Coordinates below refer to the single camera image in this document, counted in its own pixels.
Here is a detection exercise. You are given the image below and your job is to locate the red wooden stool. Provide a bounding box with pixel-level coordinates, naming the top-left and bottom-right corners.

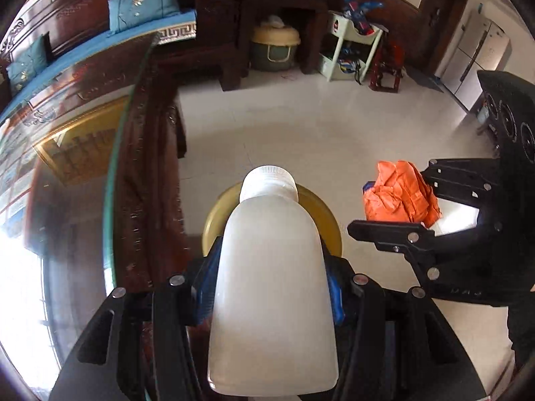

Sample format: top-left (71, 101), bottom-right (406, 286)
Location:
top-left (368, 42), bottom-right (405, 93)

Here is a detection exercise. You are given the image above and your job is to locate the dark door mat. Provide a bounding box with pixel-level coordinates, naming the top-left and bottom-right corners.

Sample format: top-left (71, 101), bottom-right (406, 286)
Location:
top-left (403, 67), bottom-right (446, 93)

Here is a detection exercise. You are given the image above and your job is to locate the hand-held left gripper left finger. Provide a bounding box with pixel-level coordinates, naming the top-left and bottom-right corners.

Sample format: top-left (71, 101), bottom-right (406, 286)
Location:
top-left (49, 234), bottom-right (222, 401)

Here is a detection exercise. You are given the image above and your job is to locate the yellow green pet carrier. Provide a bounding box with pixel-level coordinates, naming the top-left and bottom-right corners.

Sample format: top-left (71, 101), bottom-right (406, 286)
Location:
top-left (250, 14), bottom-right (302, 72)

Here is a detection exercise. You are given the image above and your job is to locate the blue white bag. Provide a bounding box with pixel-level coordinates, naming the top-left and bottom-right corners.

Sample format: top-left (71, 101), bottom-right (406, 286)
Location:
top-left (336, 48), bottom-right (365, 85)

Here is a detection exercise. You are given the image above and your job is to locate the dark carved wooden sofa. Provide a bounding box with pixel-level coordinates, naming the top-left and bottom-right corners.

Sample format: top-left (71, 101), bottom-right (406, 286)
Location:
top-left (0, 0), bottom-right (247, 109)

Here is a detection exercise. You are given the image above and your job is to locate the dark wooden console table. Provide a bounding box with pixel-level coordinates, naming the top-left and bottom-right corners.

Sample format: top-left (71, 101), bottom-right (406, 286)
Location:
top-left (234, 0), bottom-right (423, 74)

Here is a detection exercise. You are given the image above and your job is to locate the large teal embroidered cushion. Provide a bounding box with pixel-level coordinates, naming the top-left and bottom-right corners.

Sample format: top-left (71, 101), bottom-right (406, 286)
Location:
top-left (108, 0), bottom-right (182, 34)

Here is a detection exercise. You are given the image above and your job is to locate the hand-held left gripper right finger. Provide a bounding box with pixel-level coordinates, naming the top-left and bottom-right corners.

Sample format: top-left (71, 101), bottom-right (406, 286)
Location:
top-left (322, 255), bottom-right (488, 401)

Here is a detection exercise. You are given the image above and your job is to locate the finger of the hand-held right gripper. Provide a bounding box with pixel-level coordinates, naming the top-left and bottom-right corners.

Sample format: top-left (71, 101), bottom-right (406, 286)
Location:
top-left (419, 158), bottom-right (500, 214)
top-left (347, 219), bottom-right (481, 289)

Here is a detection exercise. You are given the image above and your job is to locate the white plastic bottle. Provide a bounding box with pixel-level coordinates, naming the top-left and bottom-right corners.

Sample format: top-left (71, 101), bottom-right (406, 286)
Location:
top-left (208, 165), bottom-right (339, 397)

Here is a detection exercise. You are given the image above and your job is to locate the small teal embroidered cushion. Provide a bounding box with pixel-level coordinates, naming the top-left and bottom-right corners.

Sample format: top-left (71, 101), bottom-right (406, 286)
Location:
top-left (6, 35), bottom-right (50, 93)

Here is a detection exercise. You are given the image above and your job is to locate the blue red toy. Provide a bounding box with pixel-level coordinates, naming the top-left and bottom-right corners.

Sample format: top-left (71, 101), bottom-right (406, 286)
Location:
top-left (339, 0), bottom-right (384, 36)

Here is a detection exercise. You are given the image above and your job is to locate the white storage rack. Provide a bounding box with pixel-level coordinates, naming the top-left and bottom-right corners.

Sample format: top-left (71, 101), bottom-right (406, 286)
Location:
top-left (318, 10), bottom-right (383, 82)

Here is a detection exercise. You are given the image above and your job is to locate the dark wooden glass-top table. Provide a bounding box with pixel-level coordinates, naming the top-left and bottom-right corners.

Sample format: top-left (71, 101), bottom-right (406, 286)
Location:
top-left (0, 31), bottom-right (189, 385)

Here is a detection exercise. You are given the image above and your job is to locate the silver refrigerator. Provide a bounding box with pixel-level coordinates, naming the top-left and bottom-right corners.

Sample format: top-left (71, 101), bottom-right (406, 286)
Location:
top-left (435, 10), bottom-right (513, 111)

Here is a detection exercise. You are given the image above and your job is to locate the dark wooden door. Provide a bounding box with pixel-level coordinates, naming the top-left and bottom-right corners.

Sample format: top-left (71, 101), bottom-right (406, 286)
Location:
top-left (418, 0), bottom-right (471, 76)

